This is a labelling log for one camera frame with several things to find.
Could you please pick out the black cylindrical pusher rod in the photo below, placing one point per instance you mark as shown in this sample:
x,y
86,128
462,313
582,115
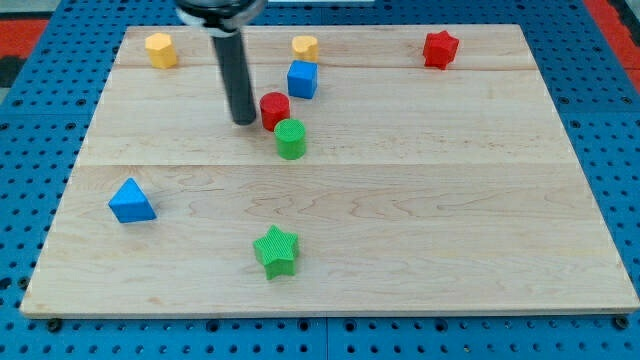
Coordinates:
x,y
231,57

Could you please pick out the green cylinder block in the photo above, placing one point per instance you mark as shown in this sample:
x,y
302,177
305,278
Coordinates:
x,y
290,136

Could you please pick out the light wooden board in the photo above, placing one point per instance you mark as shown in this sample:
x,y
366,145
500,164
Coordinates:
x,y
422,192

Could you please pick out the blue triangle block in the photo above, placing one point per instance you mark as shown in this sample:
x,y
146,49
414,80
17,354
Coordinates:
x,y
130,204

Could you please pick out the yellow heart block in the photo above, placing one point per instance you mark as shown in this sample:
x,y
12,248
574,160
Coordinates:
x,y
305,48

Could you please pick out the green star block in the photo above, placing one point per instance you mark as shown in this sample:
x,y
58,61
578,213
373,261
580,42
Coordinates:
x,y
277,252

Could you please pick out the yellow hexagon block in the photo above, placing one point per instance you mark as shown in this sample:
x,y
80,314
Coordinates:
x,y
160,50

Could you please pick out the red star block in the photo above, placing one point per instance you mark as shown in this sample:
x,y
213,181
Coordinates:
x,y
440,49

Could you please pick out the blue cube block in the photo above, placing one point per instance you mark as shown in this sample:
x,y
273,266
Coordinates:
x,y
302,79

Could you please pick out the red cylinder block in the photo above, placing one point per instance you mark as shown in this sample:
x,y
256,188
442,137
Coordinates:
x,y
274,107

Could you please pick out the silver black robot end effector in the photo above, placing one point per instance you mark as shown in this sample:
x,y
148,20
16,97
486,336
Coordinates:
x,y
219,17

